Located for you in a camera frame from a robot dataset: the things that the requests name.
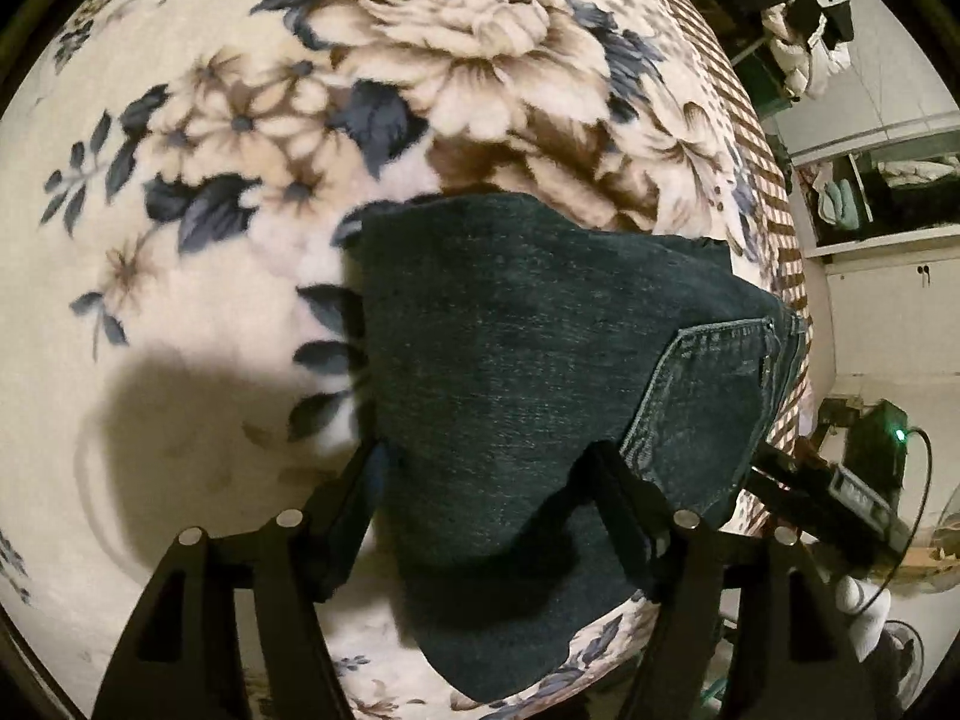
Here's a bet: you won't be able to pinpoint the white sliding door wardrobe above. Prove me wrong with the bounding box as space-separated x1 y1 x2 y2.
780 0 960 391

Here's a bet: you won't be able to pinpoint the floral plush blanket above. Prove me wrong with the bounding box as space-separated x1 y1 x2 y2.
0 0 815 720

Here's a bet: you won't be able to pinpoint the black floor fan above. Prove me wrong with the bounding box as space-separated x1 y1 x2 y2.
883 619 928 712

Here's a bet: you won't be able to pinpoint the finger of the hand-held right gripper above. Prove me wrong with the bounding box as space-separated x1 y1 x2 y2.
739 441 830 511

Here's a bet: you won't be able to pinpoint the black cable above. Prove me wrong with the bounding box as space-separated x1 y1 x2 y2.
862 426 935 616

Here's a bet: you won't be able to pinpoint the dark blue jeans pants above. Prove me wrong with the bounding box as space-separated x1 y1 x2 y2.
349 191 811 702

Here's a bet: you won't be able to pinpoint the person's right hand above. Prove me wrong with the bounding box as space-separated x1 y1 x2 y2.
835 574 895 662

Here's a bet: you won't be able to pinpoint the white puffer jacket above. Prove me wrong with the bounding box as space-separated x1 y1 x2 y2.
761 7 854 96

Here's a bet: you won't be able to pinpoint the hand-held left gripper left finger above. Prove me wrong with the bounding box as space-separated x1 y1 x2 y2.
90 435 391 720

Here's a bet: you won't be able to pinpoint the teal clothes in wardrobe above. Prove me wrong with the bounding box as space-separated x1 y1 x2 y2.
817 178 872 230

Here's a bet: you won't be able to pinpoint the brown checkered bed sheet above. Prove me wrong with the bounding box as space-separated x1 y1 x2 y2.
622 0 817 533

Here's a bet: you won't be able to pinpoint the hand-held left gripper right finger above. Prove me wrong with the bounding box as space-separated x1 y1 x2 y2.
570 441 880 720

